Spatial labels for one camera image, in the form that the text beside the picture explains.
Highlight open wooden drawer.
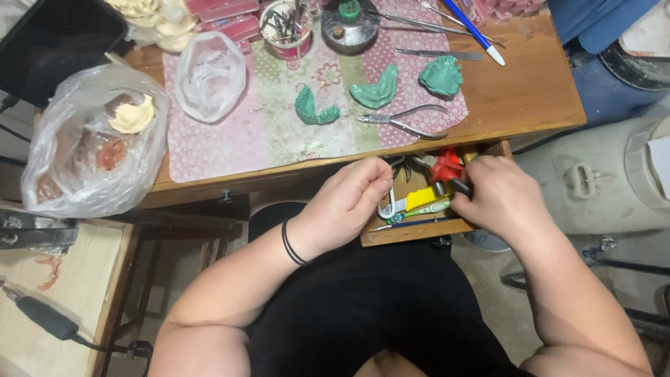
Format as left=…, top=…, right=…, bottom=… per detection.
left=360, top=140, right=514, bottom=248

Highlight black-handled tool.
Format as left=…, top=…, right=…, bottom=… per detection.
left=449, top=177, right=474, bottom=200

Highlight stack of pink boxes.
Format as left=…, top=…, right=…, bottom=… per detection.
left=184, top=0, right=262, bottom=53

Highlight large bag of dental casts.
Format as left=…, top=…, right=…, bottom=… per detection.
left=21, top=63, right=170, bottom=219

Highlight white bucket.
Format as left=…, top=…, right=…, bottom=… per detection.
left=624, top=116, right=670, bottom=221

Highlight metal burner with green cap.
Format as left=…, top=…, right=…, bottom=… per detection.
left=320, top=0, right=381, bottom=56

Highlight black handpiece with cable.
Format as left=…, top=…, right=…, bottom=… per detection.
left=0, top=283, right=154, bottom=377

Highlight small clear plastic bag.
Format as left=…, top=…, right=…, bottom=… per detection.
left=173, top=31, right=247, bottom=124

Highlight red-handled tool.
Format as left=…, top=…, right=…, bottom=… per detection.
left=429, top=148, right=467, bottom=184

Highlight flat green dental impression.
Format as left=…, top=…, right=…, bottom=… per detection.
left=349, top=63, right=400, bottom=110

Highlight wooden desk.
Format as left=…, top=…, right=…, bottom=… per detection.
left=123, top=10, right=587, bottom=210

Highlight pink floral placemat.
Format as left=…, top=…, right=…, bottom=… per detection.
left=162, top=0, right=470, bottom=183

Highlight heap of pink packets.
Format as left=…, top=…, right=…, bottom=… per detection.
left=455, top=0, right=549, bottom=24

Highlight black hair ties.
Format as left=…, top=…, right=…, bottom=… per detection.
left=281, top=219, right=314, bottom=267

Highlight person's left hand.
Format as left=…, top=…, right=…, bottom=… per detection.
left=286, top=156, right=395, bottom=261

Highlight person's right hand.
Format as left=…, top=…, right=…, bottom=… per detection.
left=450, top=155, right=554, bottom=248

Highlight round green dental impression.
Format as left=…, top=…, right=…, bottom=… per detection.
left=418, top=55, right=464, bottom=98

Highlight white and green toothbrush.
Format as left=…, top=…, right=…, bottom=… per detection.
left=386, top=200, right=453, bottom=225

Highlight white clip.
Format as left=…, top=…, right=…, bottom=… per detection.
left=377, top=187, right=408, bottom=220

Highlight curved green dental impression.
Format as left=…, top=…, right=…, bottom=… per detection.
left=294, top=85, right=341, bottom=126

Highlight pink wax denture piece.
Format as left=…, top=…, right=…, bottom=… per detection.
left=35, top=254, right=64, bottom=292

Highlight heap of cream dental casts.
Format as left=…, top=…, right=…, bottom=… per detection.
left=104, top=0, right=199, bottom=53

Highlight silver pliers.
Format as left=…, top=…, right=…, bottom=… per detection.
left=357, top=104, right=450, bottom=140

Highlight person's black clothing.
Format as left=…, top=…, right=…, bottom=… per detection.
left=245, top=201, right=536, bottom=377

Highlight long metal instrument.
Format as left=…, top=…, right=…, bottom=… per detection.
left=366, top=8, right=506, bottom=49

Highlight black tray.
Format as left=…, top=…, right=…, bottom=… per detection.
left=0, top=0, right=129, bottom=110

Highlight blue barrel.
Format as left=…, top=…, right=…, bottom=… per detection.
left=547, top=0, right=670, bottom=129

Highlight grey shoe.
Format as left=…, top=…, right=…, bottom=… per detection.
left=463, top=229, right=512, bottom=253

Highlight thin blue brush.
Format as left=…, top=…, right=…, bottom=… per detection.
left=373, top=216, right=457, bottom=232

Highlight grey metal device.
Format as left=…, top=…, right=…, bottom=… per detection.
left=0, top=207, right=80, bottom=256

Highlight metal wax knife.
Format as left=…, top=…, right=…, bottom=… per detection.
left=394, top=47, right=484, bottom=62

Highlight cup of dental burs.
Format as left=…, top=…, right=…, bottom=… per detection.
left=259, top=0, right=314, bottom=61

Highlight white plaster mould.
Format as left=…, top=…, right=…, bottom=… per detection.
left=564, top=162, right=603, bottom=200

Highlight blue and white pen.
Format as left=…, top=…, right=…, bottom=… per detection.
left=442, top=0, right=506, bottom=67

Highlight black chair base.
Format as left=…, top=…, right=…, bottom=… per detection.
left=500, top=259, right=670, bottom=341

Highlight wooden side table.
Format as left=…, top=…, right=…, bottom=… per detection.
left=0, top=217, right=142, bottom=377

